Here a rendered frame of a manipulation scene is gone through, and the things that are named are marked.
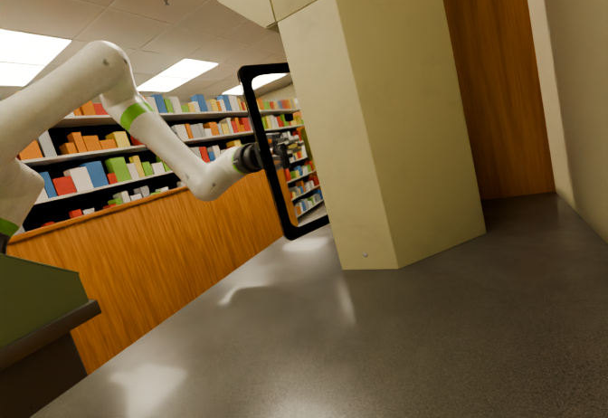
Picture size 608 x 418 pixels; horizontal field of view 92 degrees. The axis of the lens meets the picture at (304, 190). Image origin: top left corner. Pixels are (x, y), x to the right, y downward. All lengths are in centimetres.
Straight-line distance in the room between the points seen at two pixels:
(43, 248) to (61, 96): 142
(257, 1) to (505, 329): 61
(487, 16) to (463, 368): 73
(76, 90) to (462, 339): 100
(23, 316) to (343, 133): 84
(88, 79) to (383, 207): 85
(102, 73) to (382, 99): 79
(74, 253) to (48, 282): 136
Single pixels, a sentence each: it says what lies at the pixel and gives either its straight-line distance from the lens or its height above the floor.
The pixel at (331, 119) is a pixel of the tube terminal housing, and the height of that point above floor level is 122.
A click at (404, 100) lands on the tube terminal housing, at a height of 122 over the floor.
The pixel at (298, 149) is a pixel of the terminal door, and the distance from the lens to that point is 70.
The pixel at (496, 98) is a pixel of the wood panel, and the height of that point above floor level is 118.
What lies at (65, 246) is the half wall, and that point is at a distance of 234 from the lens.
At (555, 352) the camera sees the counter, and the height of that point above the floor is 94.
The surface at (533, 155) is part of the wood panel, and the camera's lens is 88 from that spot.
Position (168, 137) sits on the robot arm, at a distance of 107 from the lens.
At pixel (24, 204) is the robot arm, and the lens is 109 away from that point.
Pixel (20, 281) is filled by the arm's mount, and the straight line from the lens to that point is 98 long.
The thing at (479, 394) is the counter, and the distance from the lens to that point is 35.
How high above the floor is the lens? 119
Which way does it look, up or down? 8 degrees down
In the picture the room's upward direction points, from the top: 15 degrees counter-clockwise
